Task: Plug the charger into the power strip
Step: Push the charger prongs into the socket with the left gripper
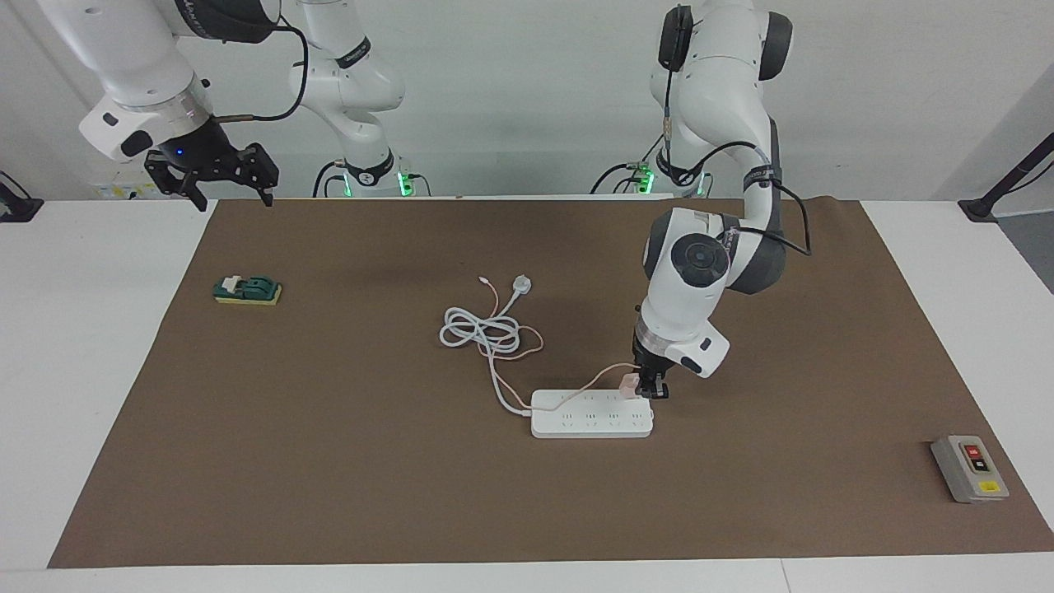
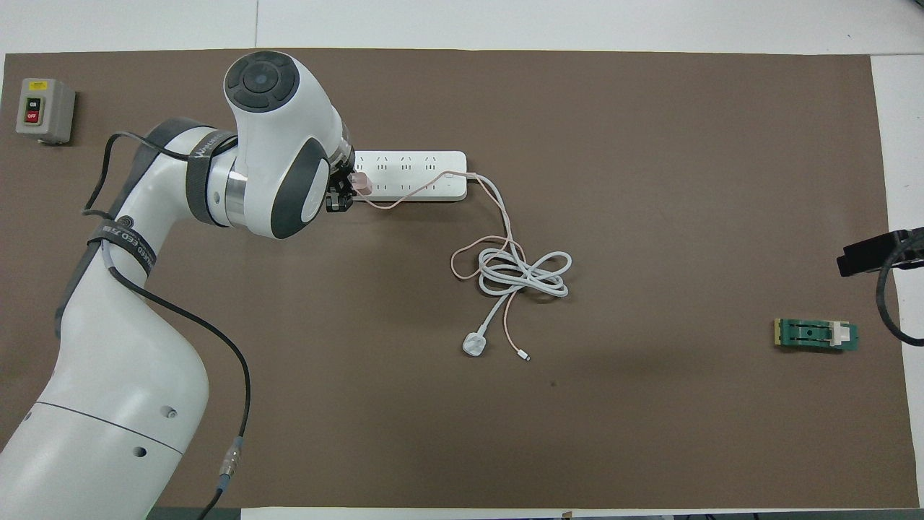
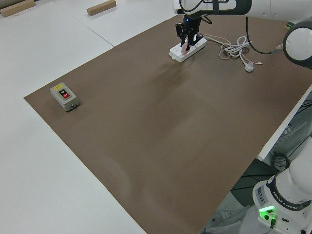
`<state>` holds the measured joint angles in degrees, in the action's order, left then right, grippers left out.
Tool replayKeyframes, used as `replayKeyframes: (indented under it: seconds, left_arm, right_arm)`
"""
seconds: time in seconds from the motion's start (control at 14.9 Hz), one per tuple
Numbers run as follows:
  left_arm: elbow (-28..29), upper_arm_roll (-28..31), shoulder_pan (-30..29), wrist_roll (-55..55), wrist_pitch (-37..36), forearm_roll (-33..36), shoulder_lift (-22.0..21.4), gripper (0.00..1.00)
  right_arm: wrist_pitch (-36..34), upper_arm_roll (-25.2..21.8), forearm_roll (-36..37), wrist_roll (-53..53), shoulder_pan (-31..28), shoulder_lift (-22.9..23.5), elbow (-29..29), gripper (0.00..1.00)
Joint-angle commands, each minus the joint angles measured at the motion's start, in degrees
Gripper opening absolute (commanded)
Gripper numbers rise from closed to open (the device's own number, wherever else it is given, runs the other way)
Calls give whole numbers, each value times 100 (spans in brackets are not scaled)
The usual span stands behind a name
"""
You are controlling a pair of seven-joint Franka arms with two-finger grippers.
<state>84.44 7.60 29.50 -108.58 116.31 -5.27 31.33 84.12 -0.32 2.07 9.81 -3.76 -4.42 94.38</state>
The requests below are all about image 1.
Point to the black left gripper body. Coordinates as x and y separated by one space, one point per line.
650 364

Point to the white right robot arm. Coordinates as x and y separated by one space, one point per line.
132 58

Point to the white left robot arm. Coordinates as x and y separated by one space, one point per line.
700 305

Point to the pink charger adapter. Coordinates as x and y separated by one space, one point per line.
629 387

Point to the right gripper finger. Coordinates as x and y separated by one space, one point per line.
259 169
177 183

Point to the white power strip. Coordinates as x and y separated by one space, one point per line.
593 422

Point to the white box with yellow labels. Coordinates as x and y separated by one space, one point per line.
123 191

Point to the grey on-off switch box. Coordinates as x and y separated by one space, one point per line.
963 473

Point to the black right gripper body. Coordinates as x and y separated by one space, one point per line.
193 152

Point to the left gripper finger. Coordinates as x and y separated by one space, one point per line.
662 389
647 389

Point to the black clamp stand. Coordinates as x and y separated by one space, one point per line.
978 210
20 210

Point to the brown table mat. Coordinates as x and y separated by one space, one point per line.
329 494

